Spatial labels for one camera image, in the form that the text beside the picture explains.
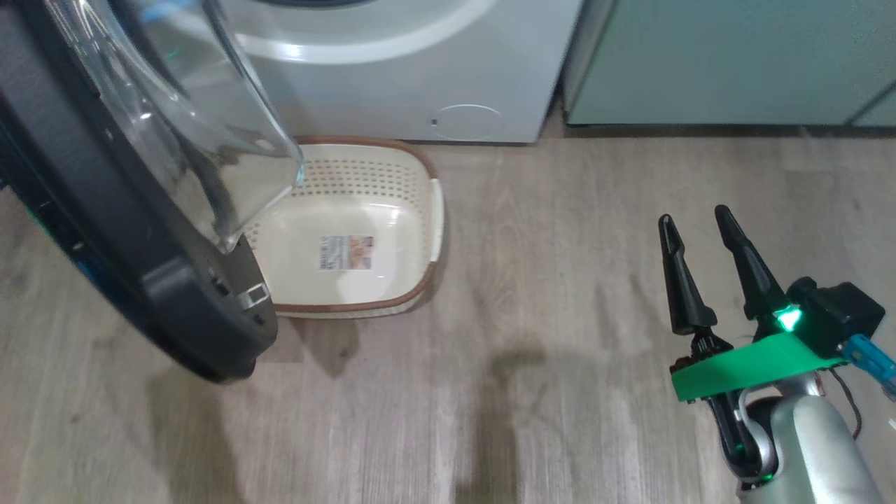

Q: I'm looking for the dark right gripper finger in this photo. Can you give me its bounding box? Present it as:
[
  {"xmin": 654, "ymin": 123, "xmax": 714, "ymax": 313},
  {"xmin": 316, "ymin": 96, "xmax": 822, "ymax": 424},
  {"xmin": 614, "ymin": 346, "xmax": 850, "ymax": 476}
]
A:
[
  {"xmin": 657, "ymin": 213, "xmax": 719, "ymax": 336},
  {"xmin": 713, "ymin": 204, "xmax": 789, "ymax": 323}
]

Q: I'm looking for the white front-load washing machine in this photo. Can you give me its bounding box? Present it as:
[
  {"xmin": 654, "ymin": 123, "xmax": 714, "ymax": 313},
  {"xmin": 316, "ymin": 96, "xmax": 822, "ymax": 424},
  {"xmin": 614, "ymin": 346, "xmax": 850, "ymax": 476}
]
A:
[{"xmin": 140, "ymin": 0, "xmax": 586, "ymax": 145}]

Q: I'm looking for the blue cable connector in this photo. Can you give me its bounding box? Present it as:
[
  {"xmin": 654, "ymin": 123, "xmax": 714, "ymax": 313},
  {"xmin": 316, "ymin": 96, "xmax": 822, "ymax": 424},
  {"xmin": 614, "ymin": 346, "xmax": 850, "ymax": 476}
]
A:
[{"xmin": 843, "ymin": 334, "xmax": 896, "ymax": 401}]

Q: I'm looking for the white perforated laundry basket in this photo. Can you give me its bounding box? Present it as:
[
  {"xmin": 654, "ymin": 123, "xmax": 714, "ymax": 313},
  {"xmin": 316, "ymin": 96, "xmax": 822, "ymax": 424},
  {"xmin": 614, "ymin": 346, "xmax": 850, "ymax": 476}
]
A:
[{"xmin": 240, "ymin": 136, "xmax": 446, "ymax": 320}]

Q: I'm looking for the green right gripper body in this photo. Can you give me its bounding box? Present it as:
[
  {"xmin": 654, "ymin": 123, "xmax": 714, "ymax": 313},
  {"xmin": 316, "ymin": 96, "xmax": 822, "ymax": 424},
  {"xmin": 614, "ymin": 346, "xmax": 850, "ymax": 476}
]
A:
[{"xmin": 669, "ymin": 329, "xmax": 848, "ymax": 484}]

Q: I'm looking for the round white filter cover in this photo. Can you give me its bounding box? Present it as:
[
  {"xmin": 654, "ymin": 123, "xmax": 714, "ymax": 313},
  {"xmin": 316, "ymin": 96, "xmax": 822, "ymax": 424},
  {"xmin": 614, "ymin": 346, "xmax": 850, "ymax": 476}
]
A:
[{"xmin": 430, "ymin": 103, "xmax": 504, "ymax": 141}]

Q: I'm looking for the pale green tall cabinet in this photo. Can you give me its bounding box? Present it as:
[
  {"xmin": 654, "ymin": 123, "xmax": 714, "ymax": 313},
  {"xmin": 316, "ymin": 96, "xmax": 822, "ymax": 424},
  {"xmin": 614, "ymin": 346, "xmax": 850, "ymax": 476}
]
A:
[{"xmin": 562, "ymin": 0, "xmax": 896, "ymax": 130}]

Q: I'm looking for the black round glass washer door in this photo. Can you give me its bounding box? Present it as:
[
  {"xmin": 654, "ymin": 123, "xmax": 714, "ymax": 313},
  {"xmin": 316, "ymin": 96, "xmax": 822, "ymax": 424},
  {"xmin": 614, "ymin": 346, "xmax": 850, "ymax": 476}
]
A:
[{"xmin": 0, "ymin": 0, "xmax": 306, "ymax": 385}]

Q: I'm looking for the thin black cable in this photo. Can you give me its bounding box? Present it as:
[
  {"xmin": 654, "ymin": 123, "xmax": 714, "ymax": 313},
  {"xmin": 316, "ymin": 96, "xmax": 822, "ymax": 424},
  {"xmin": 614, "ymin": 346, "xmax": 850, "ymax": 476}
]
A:
[{"xmin": 825, "ymin": 367, "xmax": 866, "ymax": 443}]

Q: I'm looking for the printed basket label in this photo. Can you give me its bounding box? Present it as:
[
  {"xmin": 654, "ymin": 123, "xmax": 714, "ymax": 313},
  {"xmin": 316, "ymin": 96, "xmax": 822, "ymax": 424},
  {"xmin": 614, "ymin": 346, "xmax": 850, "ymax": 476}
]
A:
[{"xmin": 318, "ymin": 234, "xmax": 376, "ymax": 273}]

